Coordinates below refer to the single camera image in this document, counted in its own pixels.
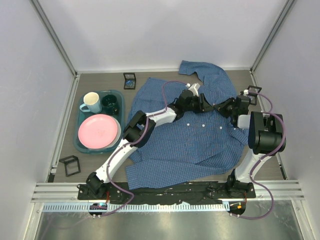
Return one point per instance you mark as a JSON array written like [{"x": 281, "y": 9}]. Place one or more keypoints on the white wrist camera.
[
  {"x": 245, "y": 93},
  {"x": 193, "y": 88}
]

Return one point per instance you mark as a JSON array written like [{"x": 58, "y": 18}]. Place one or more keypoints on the black display box right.
[{"x": 253, "y": 91}]

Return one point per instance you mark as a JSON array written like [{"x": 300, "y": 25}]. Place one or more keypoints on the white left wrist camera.
[{"x": 193, "y": 88}]

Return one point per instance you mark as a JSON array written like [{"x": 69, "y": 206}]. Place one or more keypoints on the dark green mug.
[{"x": 110, "y": 104}]

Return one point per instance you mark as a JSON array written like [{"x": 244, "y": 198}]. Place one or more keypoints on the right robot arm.
[{"x": 266, "y": 137}]

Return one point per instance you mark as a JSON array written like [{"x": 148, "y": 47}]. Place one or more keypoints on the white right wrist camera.
[{"x": 245, "y": 93}]

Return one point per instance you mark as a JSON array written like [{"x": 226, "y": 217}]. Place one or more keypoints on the blue plaid shirt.
[{"x": 177, "y": 153}]

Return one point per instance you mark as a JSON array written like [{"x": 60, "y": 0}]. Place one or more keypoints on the light blue mug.
[{"x": 91, "y": 103}]

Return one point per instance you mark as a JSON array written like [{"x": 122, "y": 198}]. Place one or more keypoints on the black display box back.
[{"x": 129, "y": 76}]

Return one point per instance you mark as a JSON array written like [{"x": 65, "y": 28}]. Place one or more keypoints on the teal plastic tray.
[{"x": 81, "y": 116}]

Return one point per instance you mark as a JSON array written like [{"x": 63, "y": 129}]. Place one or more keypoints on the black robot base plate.
[{"x": 192, "y": 192}]

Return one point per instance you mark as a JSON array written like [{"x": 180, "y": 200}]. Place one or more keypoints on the pink plate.
[{"x": 99, "y": 131}]

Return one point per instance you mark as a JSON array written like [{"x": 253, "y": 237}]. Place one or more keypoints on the aluminium frame rail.
[{"x": 53, "y": 35}]

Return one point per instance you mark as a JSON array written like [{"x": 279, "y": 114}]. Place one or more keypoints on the white slotted cable duct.
[{"x": 61, "y": 207}]

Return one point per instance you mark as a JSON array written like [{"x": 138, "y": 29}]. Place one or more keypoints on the black display box front-left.
[{"x": 71, "y": 165}]

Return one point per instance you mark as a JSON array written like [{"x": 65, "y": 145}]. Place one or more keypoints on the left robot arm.
[{"x": 138, "y": 131}]

